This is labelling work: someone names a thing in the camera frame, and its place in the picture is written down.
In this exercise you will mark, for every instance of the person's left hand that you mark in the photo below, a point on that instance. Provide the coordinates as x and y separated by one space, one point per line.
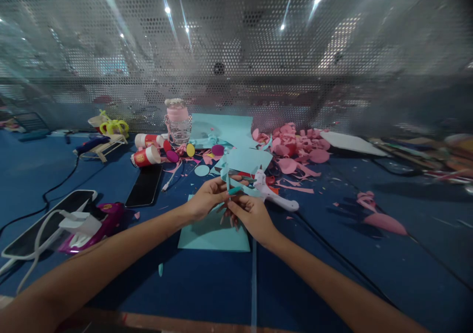
201 200

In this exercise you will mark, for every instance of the person's right hand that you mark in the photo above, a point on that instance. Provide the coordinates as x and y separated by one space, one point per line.
255 218

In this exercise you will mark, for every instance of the curled teal paper strip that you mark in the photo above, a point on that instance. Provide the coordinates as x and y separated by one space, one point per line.
231 174

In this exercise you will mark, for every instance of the teal paper circle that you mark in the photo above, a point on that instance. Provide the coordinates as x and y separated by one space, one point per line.
201 170

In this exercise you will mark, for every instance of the white glue gun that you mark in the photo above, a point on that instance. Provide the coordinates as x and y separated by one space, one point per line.
273 192

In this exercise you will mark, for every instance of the yellow paper oval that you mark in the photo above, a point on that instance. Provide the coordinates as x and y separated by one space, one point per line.
190 150

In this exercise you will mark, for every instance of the purple paper oval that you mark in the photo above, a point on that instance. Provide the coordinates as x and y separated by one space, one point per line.
172 156
218 150

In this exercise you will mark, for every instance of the black smartphone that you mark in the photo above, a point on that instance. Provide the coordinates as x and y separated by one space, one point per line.
145 185

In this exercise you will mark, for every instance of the cut teal paper sheet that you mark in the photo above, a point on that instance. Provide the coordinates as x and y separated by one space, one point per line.
245 159

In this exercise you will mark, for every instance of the long thin teal paper strip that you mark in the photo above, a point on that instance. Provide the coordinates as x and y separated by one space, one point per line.
254 285

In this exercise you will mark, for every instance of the red white paper cup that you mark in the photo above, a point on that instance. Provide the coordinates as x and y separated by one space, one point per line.
146 157
147 140

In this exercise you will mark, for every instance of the folded teal paper sheet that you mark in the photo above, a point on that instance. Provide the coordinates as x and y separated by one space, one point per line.
221 128

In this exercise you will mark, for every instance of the pink clear water bottle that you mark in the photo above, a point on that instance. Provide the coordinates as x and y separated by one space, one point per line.
177 124

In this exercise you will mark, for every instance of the pile of pink paper scraps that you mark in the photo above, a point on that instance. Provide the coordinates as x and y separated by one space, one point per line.
295 148

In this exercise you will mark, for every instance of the small teal paper scrap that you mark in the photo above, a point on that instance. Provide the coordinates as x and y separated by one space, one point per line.
160 270

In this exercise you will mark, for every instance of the wooden stick stand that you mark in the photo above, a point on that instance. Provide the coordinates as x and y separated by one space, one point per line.
107 146

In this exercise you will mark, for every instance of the curled pink paper scrap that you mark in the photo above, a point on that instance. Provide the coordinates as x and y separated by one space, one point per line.
366 200

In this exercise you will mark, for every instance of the cup with yellow pipe cleaners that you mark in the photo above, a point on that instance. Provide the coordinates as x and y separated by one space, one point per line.
111 125

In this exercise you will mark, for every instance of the blue table cloth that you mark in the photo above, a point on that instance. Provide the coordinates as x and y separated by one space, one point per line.
369 255

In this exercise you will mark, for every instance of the white charger plug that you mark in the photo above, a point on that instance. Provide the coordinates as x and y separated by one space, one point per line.
82 220

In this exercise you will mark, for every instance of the white board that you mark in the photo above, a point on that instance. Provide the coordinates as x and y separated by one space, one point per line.
351 142

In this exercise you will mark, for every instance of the blue glue gun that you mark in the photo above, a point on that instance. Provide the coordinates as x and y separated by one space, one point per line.
92 142

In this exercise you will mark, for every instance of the pink paper cone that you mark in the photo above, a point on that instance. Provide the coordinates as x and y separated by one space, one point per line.
386 223

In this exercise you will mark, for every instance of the perforated metal panel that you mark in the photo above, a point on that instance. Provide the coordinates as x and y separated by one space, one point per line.
258 52

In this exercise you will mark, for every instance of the smartphone in white case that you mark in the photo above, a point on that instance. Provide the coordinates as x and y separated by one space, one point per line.
44 224

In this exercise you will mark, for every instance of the pile of craft sticks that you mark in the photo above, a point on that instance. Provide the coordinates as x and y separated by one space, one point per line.
425 155

